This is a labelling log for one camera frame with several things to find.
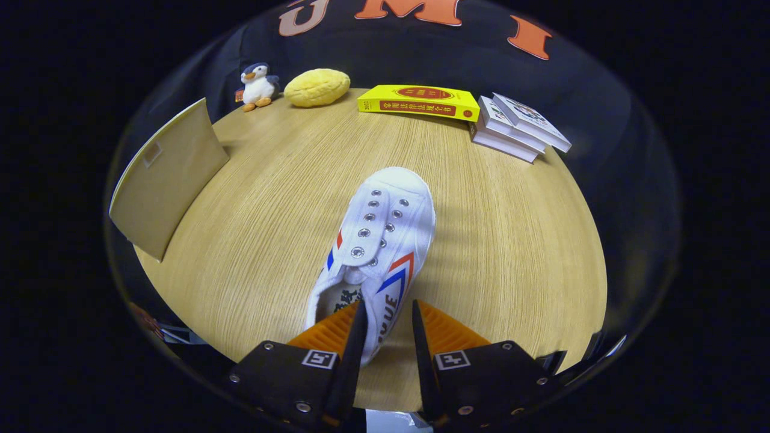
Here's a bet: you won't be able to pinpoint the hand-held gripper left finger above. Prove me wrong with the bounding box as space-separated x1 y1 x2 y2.
226 301 369 431

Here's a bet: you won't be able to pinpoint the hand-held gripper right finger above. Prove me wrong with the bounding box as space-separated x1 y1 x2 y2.
411 299 566 428

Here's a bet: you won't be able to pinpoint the white canvas shoe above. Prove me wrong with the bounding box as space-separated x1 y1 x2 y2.
304 167 437 366

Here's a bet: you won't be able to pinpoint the cream fabric storage box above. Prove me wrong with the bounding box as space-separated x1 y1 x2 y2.
109 97 230 262

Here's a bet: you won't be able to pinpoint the thick white book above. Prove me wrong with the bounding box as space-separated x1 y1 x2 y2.
469 120 539 164

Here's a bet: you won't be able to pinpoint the yellow book with red circle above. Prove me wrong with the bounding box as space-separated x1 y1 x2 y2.
357 84 481 123

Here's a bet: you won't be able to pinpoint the white book with illustrated cover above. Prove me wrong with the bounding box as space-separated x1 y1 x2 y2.
492 92 572 153

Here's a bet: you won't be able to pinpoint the yellow plush bun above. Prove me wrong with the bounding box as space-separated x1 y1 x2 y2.
283 68 351 108

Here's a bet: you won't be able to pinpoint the penguin plush toy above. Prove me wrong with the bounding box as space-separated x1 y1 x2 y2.
235 62 281 112

